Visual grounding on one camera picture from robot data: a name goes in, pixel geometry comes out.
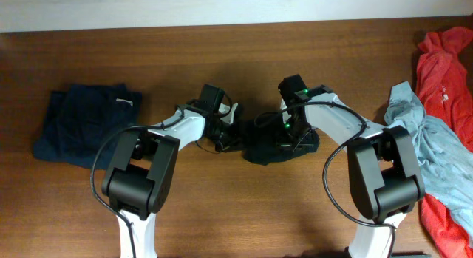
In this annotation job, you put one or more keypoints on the red t-shirt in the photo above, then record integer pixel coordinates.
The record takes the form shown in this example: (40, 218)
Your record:
(441, 88)

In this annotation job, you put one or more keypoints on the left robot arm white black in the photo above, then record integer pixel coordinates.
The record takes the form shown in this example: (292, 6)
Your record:
(139, 175)

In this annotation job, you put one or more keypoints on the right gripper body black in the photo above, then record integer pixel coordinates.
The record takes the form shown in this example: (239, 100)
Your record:
(295, 133)

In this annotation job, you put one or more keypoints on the black t-shirt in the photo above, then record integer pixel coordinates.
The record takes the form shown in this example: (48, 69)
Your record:
(274, 144)

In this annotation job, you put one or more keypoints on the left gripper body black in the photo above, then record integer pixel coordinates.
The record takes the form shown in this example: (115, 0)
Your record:
(228, 136)

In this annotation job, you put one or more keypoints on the folded navy blue garment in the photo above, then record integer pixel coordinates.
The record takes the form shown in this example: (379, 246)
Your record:
(79, 120)

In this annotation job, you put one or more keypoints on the light blue grey garment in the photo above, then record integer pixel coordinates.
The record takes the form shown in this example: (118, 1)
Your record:
(446, 164)

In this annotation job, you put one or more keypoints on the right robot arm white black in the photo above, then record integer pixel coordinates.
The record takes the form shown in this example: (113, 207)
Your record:
(384, 175)

